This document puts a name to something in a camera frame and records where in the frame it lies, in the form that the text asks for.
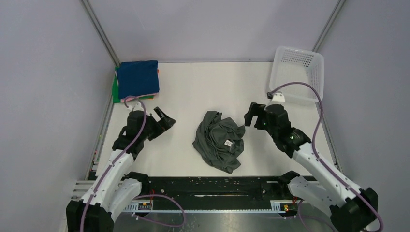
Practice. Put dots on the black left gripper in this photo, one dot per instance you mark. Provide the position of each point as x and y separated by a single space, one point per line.
169 121

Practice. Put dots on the dark grey t shirt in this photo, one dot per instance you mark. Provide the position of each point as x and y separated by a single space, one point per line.
219 141

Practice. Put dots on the left aluminium frame post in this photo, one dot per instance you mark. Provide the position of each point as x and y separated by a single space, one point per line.
100 31

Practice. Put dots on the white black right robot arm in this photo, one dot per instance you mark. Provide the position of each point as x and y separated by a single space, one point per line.
349 207

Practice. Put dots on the folded navy blue t shirt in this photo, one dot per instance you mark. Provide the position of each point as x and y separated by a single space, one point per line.
138 78

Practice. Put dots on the grey aluminium frame post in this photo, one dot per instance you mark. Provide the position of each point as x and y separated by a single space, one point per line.
328 25

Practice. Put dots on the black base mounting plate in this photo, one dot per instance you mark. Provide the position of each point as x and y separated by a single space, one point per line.
214 193

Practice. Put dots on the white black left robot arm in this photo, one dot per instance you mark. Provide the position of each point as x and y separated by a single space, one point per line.
98 209

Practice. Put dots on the folded pink t shirt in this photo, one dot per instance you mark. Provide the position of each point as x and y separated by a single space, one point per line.
131 97

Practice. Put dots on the white plastic basket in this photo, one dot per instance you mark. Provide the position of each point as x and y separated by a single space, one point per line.
298 65

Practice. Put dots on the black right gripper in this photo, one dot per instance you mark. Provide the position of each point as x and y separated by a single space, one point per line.
256 109

